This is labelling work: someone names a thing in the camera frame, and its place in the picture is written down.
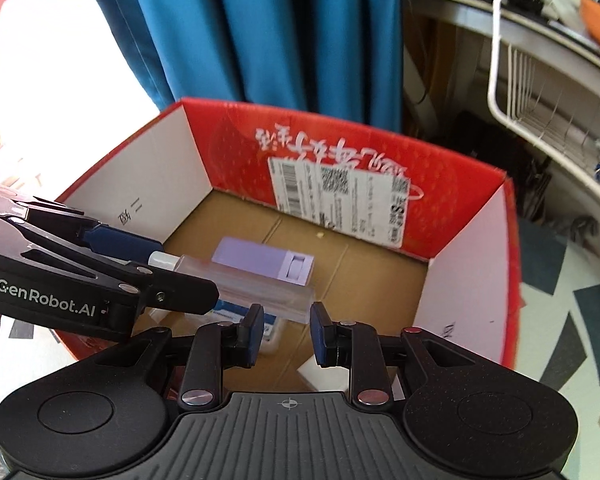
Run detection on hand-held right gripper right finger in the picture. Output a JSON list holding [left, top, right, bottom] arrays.
[[310, 301, 479, 407]]

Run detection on blue curtain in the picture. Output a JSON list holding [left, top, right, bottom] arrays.
[[77, 0, 407, 134]]

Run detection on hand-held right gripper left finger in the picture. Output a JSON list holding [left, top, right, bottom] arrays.
[[87, 304, 265, 409]]

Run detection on white wire basket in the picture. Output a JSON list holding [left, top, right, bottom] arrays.
[[487, 0, 600, 192]]

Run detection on white desk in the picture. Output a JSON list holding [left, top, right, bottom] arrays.
[[406, 0, 600, 163]]

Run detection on lavender rectangular device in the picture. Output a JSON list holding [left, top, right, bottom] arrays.
[[212, 236, 315, 287]]

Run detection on geometric patterned mat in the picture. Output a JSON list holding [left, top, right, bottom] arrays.
[[0, 217, 600, 480]]

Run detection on clear plastic bottle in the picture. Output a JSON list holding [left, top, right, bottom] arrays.
[[147, 251, 315, 324]]

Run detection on red strawberry print cardboard box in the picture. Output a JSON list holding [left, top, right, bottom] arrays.
[[55, 97, 524, 397]]

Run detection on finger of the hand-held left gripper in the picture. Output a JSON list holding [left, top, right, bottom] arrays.
[[11, 199, 165, 262], [24, 246, 220, 317]]

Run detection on blue white small box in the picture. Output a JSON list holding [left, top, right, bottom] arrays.
[[149, 300, 287, 357]]

